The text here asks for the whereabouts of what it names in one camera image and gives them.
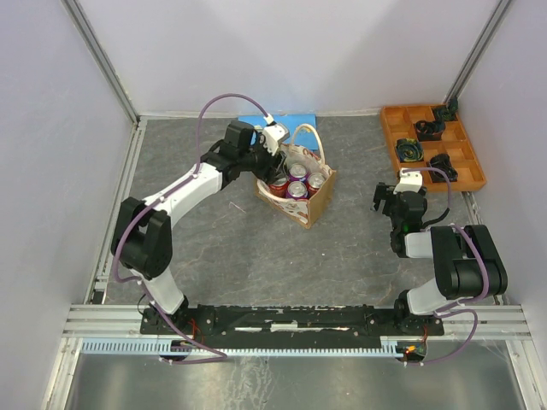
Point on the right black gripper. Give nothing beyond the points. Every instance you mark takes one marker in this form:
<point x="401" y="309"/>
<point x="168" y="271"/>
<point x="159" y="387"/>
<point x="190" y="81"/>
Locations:
<point x="383" y="192"/>

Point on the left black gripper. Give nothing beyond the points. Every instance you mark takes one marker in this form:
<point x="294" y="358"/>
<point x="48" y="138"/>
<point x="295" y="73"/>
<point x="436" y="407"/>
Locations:
<point x="269" y="173"/>

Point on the red soda can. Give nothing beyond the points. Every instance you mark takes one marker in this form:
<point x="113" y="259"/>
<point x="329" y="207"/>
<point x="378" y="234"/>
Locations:
<point x="279" y="186"/>
<point x="314" y="183"/>

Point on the patterned canvas tote bag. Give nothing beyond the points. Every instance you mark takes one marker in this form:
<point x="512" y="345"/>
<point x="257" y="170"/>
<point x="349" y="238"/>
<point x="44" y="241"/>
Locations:
<point x="304" y="212"/>

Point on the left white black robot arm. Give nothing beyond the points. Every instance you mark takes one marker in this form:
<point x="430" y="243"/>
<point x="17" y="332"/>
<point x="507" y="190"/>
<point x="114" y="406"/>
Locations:
<point x="143" y="240"/>

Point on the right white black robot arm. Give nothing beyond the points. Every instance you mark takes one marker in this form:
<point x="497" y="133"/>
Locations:
<point x="466" y="264"/>

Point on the purple soda can rear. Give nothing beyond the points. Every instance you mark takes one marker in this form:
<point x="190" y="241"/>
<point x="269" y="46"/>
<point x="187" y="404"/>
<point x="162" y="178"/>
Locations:
<point x="297" y="172"/>

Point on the purple soda can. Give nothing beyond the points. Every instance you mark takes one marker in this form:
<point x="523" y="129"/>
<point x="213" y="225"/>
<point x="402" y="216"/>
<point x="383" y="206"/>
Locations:
<point x="297" y="172"/>
<point x="296" y="190"/>

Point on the purple soda can front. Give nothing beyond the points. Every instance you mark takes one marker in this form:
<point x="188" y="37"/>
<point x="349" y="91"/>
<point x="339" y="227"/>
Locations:
<point x="296" y="190"/>

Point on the blue printed folded cloth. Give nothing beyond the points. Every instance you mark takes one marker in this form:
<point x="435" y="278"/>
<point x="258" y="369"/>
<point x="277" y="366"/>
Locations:
<point x="304" y="137"/>

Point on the rolled dark sock left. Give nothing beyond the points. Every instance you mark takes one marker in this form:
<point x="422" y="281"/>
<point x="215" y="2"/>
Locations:
<point x="409" y="150"/>

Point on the rolled dark sock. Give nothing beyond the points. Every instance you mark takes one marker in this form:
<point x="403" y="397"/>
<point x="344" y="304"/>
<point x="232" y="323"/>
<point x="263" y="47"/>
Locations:
<point x="427" y="131"/>
<point x="442" y="162"/>
<point x="446" y="112"/>
<point x="409" y="150"/>

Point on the orange compartment tray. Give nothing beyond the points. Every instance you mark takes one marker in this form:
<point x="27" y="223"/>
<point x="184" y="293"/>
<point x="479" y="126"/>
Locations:
<point x="398" y="122"/>

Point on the rolled dark sock bottom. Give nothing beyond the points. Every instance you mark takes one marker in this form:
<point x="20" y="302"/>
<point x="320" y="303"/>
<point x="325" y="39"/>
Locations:
<point x="442" y="162"/>

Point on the rolled dark sock middle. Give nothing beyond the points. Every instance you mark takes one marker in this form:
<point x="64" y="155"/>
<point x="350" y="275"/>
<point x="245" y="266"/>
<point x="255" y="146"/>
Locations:
<point x="427" y="131"/>

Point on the rolled dark sock top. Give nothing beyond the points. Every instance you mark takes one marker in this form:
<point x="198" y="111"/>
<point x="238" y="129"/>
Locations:
<point x="446" y="112"/>

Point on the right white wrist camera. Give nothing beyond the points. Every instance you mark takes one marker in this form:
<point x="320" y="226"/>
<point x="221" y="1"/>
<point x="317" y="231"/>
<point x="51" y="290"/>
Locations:
<point x="409" y="180"/>

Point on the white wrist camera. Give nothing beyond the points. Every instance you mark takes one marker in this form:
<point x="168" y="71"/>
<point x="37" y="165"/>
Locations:
<point x="272" y="135"/>
<point x="409" y="180"/>

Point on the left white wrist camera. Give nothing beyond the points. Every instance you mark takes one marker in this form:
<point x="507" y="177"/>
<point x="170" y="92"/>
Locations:
<point x="272" y="135"/>

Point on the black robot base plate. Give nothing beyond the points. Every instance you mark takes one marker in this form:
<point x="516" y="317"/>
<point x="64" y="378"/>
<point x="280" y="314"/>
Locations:
<point x="284" y="328"/>

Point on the blue slotted cable duct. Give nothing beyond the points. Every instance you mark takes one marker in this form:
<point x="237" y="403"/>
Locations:
<point x="165" y="347"/>

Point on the aluminium frame rail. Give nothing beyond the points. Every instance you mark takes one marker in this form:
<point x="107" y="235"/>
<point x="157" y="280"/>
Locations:
<point x="499" y="322"/>

